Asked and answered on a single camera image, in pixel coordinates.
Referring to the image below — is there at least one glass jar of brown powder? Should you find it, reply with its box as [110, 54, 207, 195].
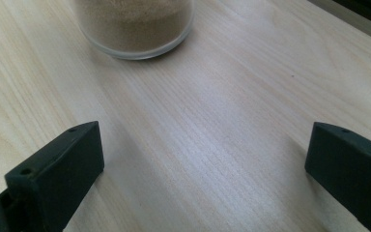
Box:
[71, 0, 196, 61]

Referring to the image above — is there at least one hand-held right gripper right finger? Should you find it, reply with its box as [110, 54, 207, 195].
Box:
[304, 121, 371, 232]

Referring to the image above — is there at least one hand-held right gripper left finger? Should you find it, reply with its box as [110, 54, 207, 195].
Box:
[4, 121, 105, 232]

